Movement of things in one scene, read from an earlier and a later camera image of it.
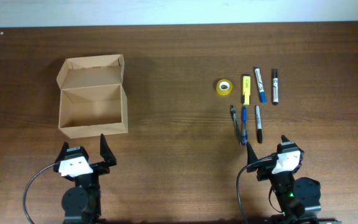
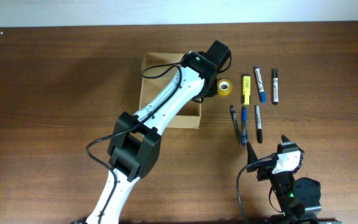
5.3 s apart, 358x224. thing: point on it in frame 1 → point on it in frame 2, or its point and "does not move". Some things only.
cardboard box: x=92 y=99 → x=158 y=70
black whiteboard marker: x=275 y=87 does not move
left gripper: x=103 y=168 → x=212 y=90
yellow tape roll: x=224 y=87 does not move
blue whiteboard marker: x=263 y=95 does not move
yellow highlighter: x=246 y=89 does not move
